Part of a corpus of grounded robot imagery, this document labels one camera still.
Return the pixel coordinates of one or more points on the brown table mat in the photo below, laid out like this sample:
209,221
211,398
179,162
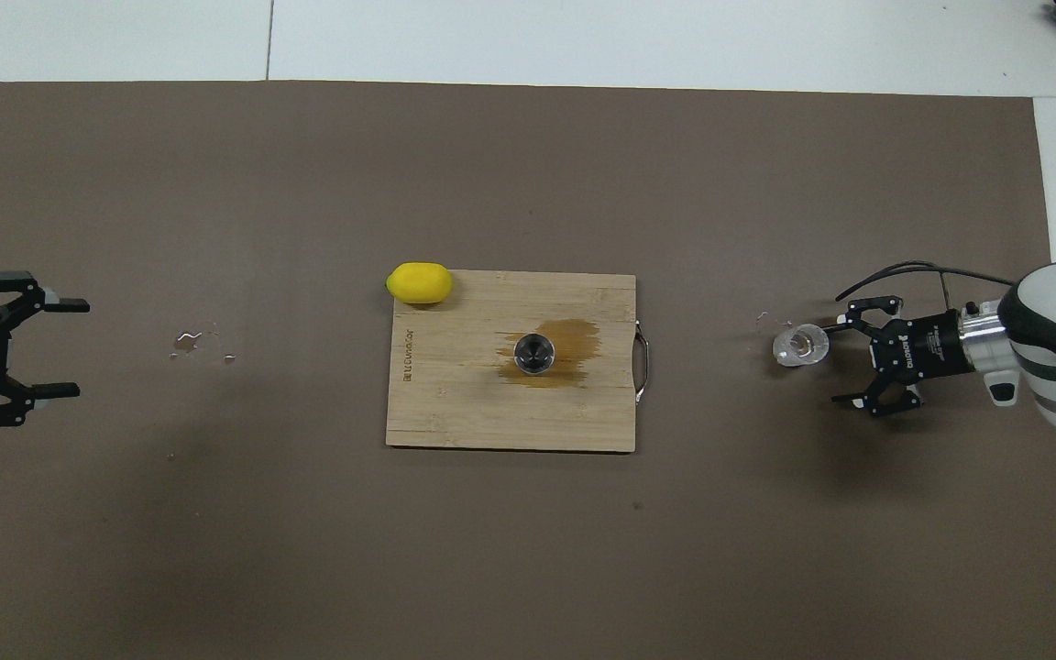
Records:
528,550

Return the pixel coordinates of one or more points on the metal double jigger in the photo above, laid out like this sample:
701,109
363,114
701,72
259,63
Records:
534,355

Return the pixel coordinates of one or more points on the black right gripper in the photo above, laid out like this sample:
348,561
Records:
931,344

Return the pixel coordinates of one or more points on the yellow lemon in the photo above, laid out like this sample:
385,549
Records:
420,283

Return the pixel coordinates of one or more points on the small clear glass cup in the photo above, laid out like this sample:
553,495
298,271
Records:
801,346

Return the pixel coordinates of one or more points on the wooden cutting board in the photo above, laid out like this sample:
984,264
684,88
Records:
455,403

